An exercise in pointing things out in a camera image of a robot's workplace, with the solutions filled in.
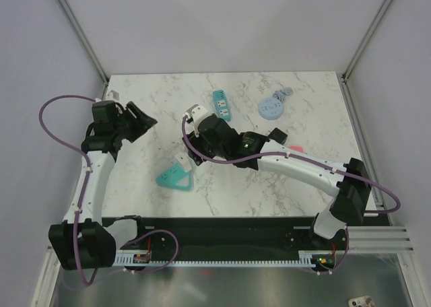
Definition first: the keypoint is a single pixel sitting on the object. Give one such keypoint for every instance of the blue rectangular power strip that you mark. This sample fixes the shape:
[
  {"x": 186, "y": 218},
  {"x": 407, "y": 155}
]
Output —
[{"x": 222, "y": 107}]

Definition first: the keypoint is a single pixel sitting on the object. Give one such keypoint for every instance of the white charger plug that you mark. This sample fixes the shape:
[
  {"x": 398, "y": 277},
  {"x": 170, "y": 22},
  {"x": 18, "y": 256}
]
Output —
[{"x": 183, "y": 161}]

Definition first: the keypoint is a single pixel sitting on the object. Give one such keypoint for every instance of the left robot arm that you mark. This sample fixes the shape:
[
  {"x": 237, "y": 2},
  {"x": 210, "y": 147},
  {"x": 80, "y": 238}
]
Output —
[{"x": 80, "y": 240}]

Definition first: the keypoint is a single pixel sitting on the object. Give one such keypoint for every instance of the right aluminium frame post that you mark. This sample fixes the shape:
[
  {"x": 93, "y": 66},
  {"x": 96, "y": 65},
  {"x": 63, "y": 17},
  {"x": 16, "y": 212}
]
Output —
[{"x": 367, "y": 37}]

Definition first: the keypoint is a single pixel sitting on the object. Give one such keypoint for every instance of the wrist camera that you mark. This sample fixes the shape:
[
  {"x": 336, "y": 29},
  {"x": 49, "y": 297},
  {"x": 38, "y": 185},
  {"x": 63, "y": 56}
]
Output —
[
  {"x": 113, "y": 96},
  {"x": 195, "y": 115}
]

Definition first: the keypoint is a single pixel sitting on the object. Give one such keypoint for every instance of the aluminium frame post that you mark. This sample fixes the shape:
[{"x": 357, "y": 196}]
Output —
[
  {"x": 367, "y": 37},
  {"x": 77, "y": 29}
]

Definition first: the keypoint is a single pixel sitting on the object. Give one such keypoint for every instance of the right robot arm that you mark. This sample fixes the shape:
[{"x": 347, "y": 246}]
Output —
[{"x": 211, "y": 139}]

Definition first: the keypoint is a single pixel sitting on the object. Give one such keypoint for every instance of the left aluminium frame post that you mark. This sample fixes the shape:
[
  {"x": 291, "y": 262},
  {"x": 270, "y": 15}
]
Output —
[{"x": 77, "y": 29}]

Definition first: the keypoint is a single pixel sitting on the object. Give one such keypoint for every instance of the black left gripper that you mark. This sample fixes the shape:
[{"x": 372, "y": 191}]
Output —
[{"x": 142, "y": 123}]

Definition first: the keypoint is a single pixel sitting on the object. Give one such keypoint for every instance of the blue round power strip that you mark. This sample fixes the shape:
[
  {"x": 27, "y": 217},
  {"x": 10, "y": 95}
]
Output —
[{"x": 271, "y": 108}]

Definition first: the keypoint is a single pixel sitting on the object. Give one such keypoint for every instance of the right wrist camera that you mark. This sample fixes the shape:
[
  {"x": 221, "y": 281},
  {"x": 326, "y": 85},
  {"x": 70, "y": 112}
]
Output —
[{"x": 195, "y": 115}]

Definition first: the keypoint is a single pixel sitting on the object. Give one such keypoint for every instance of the white cable duct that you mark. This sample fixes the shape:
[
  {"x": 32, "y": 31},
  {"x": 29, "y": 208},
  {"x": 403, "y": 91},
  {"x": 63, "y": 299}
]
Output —
[{"x": 140, "y": 258}]

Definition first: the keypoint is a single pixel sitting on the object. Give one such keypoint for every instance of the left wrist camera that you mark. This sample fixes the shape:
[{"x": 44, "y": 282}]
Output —
[{"x": 113, "y": 96}]

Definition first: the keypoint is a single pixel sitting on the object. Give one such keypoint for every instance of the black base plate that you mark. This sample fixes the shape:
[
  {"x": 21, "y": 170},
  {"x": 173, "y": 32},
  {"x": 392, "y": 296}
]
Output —
[{"x": 231, "y": 237}]

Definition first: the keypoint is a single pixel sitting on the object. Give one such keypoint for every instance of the black cube charger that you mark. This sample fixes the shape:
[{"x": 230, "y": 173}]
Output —
[{"x": 278, "y": 135}]

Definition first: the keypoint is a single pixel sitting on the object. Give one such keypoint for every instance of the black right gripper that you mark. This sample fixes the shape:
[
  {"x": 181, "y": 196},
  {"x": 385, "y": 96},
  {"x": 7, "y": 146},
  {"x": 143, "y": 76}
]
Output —
[{"x": 193, "y": 154}]

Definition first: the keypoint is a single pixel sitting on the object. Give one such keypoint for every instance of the teal triangular power strip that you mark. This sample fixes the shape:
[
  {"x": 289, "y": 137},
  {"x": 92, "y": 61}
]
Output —
[{"x": 175, "y": 178}]

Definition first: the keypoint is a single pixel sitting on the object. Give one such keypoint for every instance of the pink plug adapter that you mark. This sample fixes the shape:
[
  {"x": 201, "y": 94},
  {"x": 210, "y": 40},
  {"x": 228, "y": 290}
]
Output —
[{"x": 296, "y": 148}]

